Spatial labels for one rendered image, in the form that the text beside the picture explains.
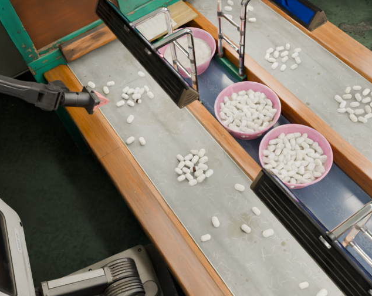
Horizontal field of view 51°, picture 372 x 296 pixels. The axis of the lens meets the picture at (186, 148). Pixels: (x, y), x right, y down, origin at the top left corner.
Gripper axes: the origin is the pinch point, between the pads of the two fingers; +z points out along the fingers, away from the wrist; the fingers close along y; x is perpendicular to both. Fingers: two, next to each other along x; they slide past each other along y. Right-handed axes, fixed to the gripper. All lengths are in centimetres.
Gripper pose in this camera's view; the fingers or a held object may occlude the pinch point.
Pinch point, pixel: (107, 101)
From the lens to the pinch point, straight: 160.0
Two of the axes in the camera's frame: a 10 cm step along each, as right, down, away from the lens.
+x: -4.5, 7.5, 4.9
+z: 7.0, -0.3, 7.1
